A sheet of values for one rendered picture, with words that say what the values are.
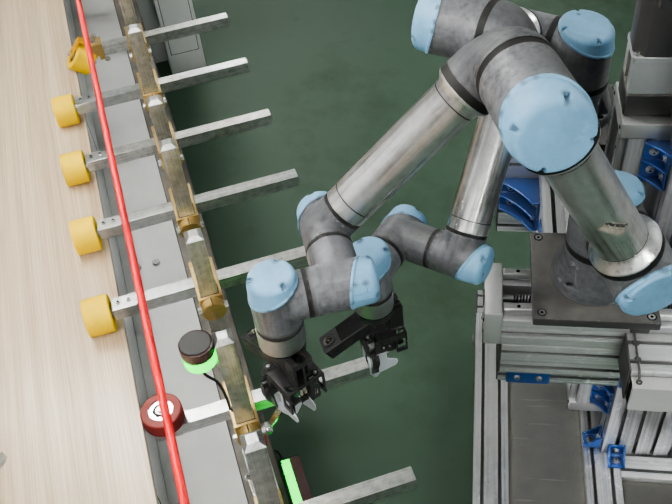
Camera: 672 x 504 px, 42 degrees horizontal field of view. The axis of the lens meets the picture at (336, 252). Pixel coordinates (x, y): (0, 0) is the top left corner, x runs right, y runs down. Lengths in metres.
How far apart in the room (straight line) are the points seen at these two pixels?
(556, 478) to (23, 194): 1.52
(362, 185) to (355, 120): 2.43
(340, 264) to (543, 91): 0.40
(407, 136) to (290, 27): 3.14
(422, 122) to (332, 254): 0.24
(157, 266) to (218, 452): 0.61
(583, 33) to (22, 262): 1.31
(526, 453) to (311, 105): 1.99
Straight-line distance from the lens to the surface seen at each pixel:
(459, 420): 2.74
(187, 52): 4.17
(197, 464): 2.00
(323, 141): 3.67
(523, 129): 1.13
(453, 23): 1.56
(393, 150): 1.31
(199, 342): 1.55
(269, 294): 1.26
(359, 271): 1.30
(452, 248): 1.57
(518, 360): 1.80
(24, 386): 1.88
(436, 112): 1.29
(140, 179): 2.67
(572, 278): 1.66
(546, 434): 2.48
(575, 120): 1.15
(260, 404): 1.77
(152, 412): 1.74
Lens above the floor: 2.29
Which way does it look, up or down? 46 degrees down
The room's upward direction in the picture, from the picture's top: 7 degrees counter-clockwise
